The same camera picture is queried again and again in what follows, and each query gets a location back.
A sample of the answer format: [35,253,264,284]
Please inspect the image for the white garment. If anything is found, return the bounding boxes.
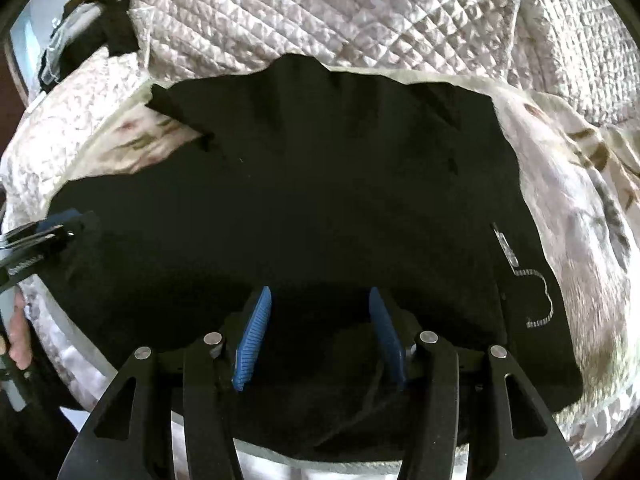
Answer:
[41,2,107,87]

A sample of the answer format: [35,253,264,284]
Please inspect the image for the floral blanket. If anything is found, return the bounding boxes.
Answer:
[0,67,640,463]

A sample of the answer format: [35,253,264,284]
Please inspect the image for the person's left forearm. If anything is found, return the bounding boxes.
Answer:
[0,360,76,480]

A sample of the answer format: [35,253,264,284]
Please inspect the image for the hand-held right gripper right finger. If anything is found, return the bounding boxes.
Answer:
[368,286,585,480]

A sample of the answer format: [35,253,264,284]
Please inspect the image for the person's left hand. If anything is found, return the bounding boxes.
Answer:
[0,291,34,372]

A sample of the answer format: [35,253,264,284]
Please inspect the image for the black garment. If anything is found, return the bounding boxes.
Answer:
[59,0,142,63]

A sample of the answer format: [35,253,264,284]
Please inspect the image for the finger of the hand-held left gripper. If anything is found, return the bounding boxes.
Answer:
[0,211,99,261]

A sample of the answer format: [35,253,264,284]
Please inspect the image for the pale quilted bedspread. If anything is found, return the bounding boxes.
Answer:
[0,0,640,411]

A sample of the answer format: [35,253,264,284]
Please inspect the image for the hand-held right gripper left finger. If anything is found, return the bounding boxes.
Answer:
[56,286,273,480]

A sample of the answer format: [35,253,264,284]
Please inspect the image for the dark red cabinet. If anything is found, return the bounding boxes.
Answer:
[0,42,30,108]

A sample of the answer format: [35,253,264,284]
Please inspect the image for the black pants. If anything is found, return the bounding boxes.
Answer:
[47,54,586,463]

